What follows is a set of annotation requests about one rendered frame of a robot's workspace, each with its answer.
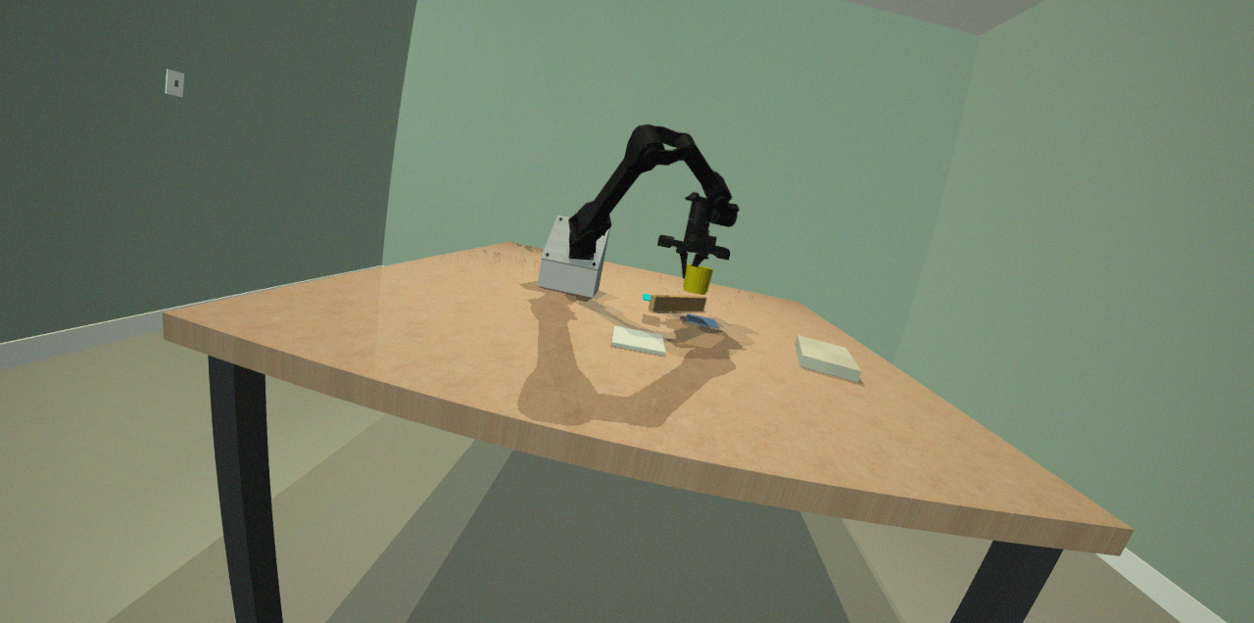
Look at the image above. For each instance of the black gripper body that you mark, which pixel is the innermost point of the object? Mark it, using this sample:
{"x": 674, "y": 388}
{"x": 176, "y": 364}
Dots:
{"x": 668, "y": 241}

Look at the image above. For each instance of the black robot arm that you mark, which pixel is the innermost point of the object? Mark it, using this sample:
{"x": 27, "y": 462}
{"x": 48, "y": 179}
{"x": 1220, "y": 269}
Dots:
{"x": 643, "y": 153}

